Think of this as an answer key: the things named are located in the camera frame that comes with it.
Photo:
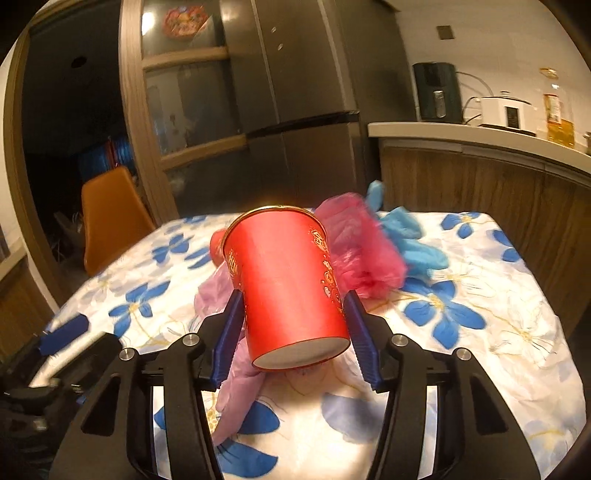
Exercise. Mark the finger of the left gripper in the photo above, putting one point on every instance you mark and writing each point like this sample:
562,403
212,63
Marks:
51,343

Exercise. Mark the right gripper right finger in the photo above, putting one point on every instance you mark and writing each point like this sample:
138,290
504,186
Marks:
477,436

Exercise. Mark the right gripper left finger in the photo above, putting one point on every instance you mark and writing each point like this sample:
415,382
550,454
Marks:
111,436

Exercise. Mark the blue glove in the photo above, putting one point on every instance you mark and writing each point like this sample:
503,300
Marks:
411,239

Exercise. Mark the pink plastic bag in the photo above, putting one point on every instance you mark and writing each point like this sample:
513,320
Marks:
342,217

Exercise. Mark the red paper cup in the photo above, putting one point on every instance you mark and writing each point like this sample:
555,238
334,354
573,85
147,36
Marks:
278,256
215,247

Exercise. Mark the orange chair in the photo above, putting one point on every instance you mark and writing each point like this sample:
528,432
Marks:
114,218

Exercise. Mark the blue floral tablecloth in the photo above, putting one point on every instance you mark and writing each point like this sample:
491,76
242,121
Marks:
323,422

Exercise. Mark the wooden lower cabinets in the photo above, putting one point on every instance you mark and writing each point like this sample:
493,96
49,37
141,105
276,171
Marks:
542,206

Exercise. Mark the wooden glass door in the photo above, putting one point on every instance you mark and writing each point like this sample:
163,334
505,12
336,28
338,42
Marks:
181,113

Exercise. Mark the cooking oil bottle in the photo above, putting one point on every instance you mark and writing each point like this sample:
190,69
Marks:
558,110

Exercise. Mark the white rice cooker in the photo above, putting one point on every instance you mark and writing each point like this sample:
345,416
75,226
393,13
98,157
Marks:
507,113

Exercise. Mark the black air fryer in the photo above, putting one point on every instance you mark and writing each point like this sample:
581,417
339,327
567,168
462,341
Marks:
438,92

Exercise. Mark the red door decoration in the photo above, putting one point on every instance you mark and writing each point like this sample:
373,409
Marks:
184,22

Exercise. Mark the dark grey refrigerator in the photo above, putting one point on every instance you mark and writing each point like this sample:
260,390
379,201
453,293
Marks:
310,77

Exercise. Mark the wall power socket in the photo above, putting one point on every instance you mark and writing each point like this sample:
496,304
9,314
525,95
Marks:
445,32

